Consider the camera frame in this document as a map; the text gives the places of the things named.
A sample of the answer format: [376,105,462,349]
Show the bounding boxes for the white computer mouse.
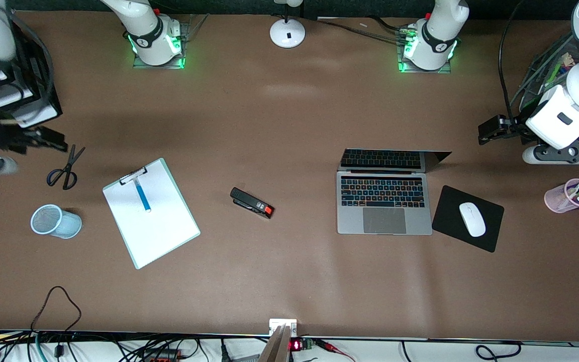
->
[458,202,487,238]

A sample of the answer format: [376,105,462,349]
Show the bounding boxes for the white paper sheet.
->
[104,161,200,267]

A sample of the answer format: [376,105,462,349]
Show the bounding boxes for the black coiled cable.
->
[474,341,522,360]

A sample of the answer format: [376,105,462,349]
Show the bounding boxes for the black table cables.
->
[314,15,415,44]

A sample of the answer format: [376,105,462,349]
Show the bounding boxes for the black stacked letter tray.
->
[0,10,63,129]

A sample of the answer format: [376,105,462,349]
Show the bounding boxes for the teal clipboard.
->
[102,157,202,270]

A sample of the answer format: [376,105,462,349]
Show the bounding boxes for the pink mesh pen cup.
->
[544,178,579,214]

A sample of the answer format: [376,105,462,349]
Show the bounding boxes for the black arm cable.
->
[498,0,527,121]

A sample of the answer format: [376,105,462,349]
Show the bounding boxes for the blue marker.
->
[135,180,152,213]

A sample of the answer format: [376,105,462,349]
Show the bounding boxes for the small white box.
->
[269,318,298,337]

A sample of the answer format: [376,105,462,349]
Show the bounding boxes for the white round-base stand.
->
[269,0,306,49]

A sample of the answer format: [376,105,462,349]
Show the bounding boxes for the black looped cable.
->
[30,286,82,333]

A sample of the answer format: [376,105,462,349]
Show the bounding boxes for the grey wire mesh organizer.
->
[513,31,579,140]

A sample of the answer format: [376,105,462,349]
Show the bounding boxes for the black mouse pad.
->
[431,185,505,253]

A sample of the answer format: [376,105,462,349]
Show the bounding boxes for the black red stapler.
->
[230,187,274,220]

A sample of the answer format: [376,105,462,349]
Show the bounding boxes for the black scissors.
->
[46,144,86,191]

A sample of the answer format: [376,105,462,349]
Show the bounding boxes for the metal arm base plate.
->
[397,24,453,74]
[133,20,186,70]

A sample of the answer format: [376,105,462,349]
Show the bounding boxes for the grey mount beam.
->
[258,324,291,362]

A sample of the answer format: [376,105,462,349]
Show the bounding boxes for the blue mesh pen cup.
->
[30,204,82,239]

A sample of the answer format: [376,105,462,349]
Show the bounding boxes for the silver laptop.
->
[336,148,452,236]

